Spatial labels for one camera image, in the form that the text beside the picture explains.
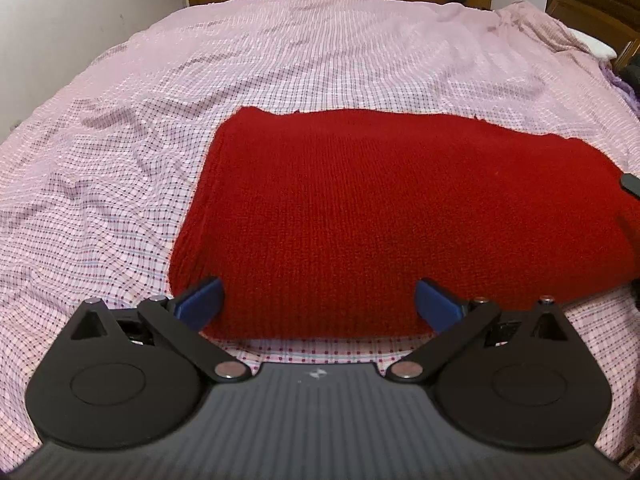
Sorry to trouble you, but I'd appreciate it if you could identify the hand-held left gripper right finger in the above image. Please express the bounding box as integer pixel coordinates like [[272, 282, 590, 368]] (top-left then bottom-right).
[[382, 277, 573, 385]]

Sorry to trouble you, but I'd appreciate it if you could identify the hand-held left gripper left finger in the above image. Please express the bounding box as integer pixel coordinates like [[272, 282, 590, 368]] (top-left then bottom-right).
[[67, 276, 252, 385]]

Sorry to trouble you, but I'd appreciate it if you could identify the red knitted sweater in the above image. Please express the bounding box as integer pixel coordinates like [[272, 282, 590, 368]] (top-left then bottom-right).
[[167, 106, 640, 341]]

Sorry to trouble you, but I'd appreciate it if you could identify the purple cloth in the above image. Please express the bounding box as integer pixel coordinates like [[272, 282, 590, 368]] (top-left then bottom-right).
[[606, 60, 640, 122]]

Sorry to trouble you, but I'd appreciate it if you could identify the black padded jacket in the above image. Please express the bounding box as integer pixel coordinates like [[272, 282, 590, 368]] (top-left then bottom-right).
[[622, 57, 640, 92]]

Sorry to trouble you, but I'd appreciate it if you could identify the white pillow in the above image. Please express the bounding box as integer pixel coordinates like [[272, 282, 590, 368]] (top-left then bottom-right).
[[567, 27, 618, 61]]

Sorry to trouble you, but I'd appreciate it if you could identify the wooden headboard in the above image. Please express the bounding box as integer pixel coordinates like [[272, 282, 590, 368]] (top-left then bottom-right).
[[544, 0, 640, 73]]

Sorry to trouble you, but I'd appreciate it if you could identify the pink checked bed sheet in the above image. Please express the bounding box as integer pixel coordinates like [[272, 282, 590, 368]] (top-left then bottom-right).
[[0, 0, 640, 466]]

